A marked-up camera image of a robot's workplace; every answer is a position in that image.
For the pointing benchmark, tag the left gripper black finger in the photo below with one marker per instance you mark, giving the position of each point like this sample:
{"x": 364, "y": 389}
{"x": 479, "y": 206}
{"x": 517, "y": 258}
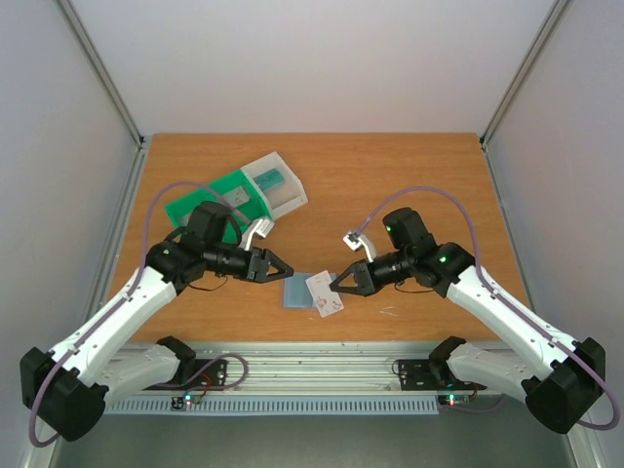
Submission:
{"x": 264, "y": 277}
{"x": 273, "y": 263}

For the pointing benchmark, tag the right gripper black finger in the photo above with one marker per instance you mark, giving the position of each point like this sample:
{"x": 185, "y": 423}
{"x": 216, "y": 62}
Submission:
{"x": 348, "y": 279}
{"x": 353, "y": 290}

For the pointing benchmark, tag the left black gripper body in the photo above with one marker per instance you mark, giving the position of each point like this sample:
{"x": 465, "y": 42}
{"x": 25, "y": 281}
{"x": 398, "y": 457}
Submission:
{"x": 242, "y": 270}

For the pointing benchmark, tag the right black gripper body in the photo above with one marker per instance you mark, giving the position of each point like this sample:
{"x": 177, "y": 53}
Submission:
{"x": 366, "y": 278}

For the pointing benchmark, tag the white VIP card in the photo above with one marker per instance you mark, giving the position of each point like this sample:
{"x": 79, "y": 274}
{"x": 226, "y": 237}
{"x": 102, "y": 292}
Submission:
{"x": 324, "y": 299}

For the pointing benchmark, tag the pink card holder wallet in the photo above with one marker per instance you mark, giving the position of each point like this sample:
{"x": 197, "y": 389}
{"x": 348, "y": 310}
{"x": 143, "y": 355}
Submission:
{"x": 295, "y": 292}

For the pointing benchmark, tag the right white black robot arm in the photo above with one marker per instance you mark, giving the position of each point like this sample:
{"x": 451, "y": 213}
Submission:
{"x": 557, "y": 377}

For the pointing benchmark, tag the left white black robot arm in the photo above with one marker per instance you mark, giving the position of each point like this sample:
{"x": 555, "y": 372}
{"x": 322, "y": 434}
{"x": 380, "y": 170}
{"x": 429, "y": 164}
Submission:
{"x": 71, "y": 385}

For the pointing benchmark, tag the grey card in green bin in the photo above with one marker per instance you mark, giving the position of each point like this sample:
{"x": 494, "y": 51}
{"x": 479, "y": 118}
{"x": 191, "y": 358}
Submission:
{"x": 237, "y": 197}

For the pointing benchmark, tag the teal card in white bin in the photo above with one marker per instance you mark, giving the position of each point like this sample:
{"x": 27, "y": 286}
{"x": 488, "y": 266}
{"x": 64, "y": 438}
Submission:
{"x": 269, "y": 180}

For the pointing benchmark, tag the green plastic bin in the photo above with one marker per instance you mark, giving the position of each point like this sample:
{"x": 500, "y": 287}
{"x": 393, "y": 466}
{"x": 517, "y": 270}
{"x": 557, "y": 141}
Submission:
{"x": 179, "y": 210}

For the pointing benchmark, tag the white translucent plastic bin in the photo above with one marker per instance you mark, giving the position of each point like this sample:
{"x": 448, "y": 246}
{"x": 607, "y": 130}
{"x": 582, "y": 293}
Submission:
{"x": 282, "y": 200}

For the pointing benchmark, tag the right small circuit board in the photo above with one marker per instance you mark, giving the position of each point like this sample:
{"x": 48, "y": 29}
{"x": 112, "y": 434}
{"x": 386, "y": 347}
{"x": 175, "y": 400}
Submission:
{"x": 455, "y": 400}

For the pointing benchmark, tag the small circuit board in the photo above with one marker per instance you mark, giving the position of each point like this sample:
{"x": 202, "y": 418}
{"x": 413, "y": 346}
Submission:
{"x": 455, "y": 400}
{"x": 187, "y": 401}

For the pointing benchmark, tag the left small circuit board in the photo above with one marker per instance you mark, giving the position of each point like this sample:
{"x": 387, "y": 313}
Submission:
{"x": 187, "y": 401}

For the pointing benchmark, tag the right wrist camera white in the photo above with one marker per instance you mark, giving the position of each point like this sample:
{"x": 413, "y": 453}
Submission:
{"x": 360, "y": 242}

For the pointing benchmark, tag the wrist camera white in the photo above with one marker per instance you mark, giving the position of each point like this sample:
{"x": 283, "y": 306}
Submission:
{"x": 260, "y": 227}
{"x": 360, "y": 242}

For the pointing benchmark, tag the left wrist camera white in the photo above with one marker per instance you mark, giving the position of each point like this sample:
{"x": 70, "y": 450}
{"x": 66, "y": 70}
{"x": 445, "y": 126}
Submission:
{"x": 260, "y": 227}

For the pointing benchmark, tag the aluminium rail frame front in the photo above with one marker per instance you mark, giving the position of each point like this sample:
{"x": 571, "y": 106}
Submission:
{"x": 326, "y": 367}

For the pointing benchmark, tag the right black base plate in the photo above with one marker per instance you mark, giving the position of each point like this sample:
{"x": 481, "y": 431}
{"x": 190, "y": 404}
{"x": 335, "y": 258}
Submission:
{"x": 415, "y": 375}

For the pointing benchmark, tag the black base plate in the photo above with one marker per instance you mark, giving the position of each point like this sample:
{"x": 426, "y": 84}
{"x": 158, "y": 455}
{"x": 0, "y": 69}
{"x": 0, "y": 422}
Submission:
{"x": 415, "y": 375}
{"x": 202, "y": 373}

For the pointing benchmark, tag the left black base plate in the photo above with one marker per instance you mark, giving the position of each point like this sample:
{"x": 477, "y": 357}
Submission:
{"x": 202, "y": 373}

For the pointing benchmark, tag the grey slotted cable duct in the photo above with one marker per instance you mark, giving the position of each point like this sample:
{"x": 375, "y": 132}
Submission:
{"x": 224, "y": 406}

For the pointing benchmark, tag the left aluminium corner post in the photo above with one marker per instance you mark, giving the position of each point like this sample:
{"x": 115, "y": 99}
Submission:
{"x": 88, "y": 46}

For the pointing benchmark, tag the aluminium corner post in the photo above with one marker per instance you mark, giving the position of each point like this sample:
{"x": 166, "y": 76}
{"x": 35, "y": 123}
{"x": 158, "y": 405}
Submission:
{"x": 88, "y": 46}
{"x": 536, "y": 48}

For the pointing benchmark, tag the right aluminium corner post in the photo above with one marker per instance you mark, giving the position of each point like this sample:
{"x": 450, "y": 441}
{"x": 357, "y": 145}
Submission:
{"x": 536, "y": 48}

